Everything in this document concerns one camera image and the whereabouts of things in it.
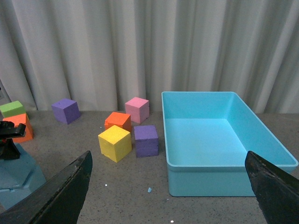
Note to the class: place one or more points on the orange foam cube on left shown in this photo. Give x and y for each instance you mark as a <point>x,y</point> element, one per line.
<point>22,119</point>

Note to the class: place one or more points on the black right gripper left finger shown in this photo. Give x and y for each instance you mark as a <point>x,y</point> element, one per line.
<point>59,200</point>

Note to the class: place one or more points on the purple foam cube at back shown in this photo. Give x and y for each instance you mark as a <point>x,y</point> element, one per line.
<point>66,110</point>

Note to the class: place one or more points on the white curtain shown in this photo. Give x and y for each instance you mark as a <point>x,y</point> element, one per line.
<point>102,53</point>

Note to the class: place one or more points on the purple foam cube near bin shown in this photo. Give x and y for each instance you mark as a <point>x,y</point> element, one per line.
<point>146,141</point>

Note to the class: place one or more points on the light blue plastic bin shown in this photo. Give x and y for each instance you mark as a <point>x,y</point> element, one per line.
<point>207,137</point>

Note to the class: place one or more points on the light blue foam cube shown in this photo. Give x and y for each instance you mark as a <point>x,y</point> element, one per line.
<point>10,197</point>
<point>13,173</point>

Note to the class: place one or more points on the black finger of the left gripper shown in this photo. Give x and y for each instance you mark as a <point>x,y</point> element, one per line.
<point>8,131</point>

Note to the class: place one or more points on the green foam cube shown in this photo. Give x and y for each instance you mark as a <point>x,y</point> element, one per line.
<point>12,109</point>

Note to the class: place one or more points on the orange foam cube by yellow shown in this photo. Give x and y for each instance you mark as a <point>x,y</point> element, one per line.
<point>122,120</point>

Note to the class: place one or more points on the pink foam cube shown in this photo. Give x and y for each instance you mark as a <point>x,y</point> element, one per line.
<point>138,108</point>

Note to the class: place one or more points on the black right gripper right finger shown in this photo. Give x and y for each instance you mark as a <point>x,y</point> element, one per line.
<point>276,191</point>

